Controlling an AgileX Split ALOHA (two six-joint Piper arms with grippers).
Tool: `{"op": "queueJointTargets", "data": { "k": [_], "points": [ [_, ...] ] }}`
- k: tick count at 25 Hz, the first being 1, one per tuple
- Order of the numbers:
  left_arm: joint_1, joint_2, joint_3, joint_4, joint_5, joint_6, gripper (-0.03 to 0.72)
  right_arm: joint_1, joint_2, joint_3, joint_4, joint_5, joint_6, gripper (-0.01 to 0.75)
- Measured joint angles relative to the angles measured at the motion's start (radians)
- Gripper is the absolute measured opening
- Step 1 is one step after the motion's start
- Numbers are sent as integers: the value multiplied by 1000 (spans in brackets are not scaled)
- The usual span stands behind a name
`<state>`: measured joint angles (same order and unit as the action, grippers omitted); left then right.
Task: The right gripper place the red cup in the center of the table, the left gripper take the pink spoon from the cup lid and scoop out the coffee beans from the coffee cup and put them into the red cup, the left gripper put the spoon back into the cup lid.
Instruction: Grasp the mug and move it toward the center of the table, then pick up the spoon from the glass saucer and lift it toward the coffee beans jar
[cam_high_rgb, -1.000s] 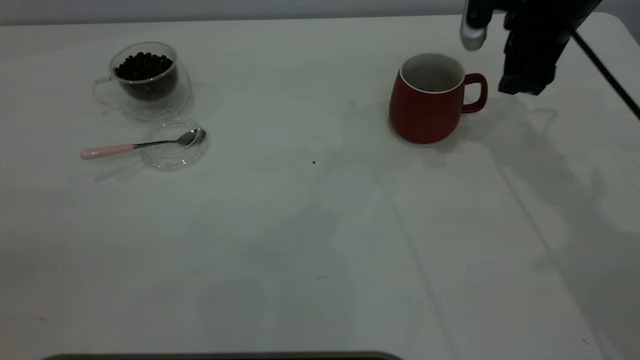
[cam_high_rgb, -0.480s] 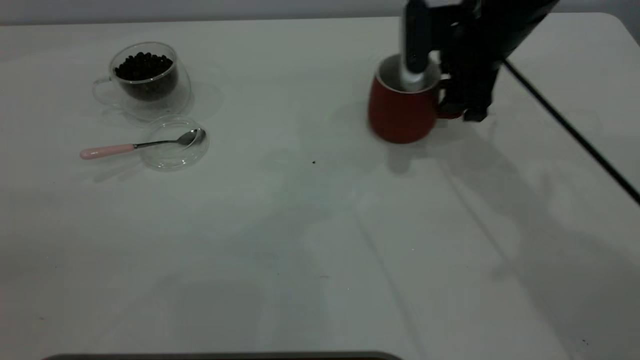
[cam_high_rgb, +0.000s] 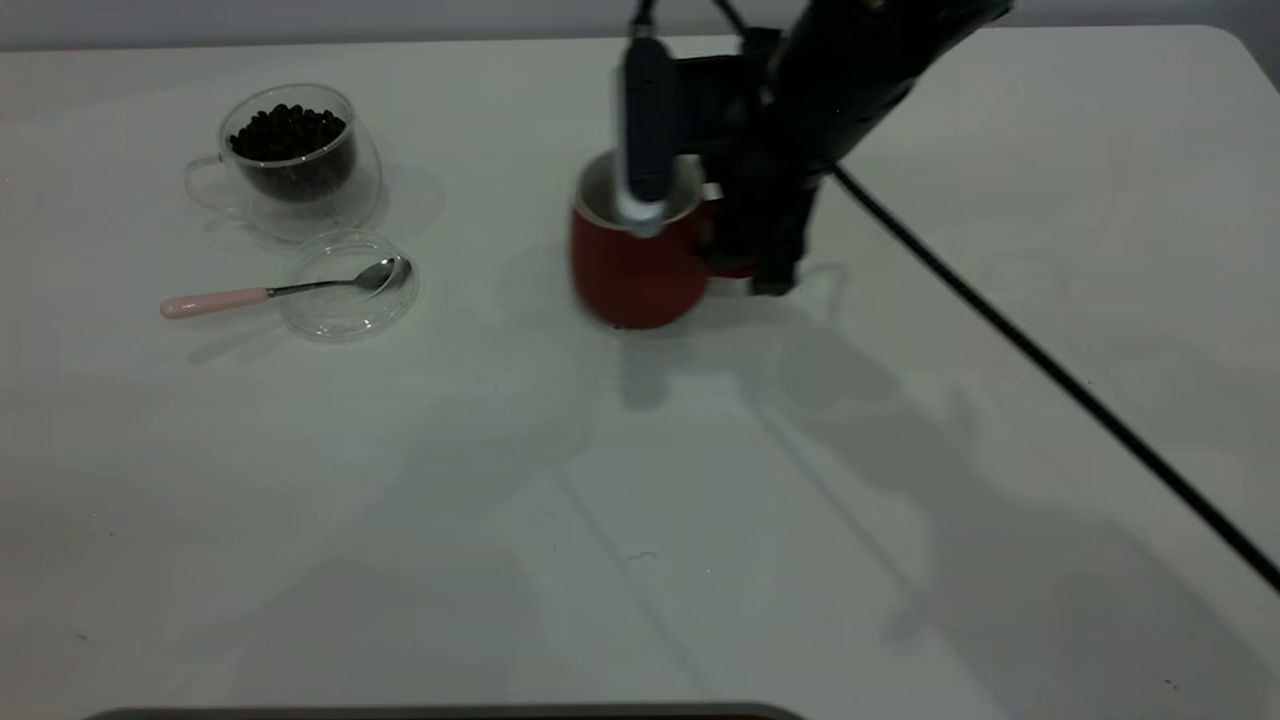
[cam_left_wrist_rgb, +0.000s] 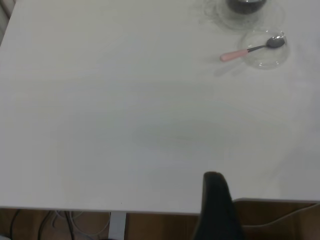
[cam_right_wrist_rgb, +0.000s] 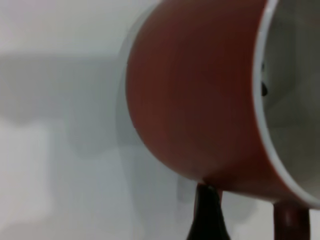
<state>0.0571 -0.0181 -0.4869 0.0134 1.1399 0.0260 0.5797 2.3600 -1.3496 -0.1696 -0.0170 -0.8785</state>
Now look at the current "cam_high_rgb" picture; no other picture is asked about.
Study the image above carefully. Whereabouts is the pink handled metal spoon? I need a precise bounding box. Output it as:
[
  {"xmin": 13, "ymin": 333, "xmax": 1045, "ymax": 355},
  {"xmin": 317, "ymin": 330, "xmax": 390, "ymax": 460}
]
[{"xmin": 160, "ymin": 258, "xmax": 401, "ymax": 321}]

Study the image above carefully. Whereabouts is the red ceramic mug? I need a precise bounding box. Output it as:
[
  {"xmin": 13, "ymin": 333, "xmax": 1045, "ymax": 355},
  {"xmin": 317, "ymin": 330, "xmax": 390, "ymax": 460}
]
[{"xmin": 570, "ymin": 150, "xmax": 761, "ymax": 331}]

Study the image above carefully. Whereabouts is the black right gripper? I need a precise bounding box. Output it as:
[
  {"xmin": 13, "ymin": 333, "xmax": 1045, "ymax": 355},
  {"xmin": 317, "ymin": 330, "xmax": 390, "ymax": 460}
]
[{"xmin": 678, "ymin": 28, "xmax": 839, "ymax": 298}]

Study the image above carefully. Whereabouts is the clear glass lid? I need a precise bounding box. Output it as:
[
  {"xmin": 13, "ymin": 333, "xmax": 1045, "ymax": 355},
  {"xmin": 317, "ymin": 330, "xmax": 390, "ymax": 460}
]
[{"xmin": 279, "ymin": 231, "xmax": 420, "ymax": 344}]

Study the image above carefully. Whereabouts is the dark coffee beans pile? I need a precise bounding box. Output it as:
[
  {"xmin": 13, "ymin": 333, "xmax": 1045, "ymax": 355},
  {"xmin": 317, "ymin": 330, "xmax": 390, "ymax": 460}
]
[{"xmin": 229, "ymin": 103, "xmax": 358, "ymax": 202}]

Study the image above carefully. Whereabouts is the thick black cable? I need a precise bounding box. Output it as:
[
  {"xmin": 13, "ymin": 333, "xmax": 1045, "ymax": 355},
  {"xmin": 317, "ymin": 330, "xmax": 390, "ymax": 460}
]
[{"xmin": 830, "ymin": 165, "xmax": 1280, "ymax": 593}]

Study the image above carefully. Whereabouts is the clear glass cup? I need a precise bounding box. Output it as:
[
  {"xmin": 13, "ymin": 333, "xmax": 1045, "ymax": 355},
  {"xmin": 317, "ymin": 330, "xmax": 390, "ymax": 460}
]
[{"xmin": 184, "ymin": 83, "xmax": 385, "ymax": 246}]

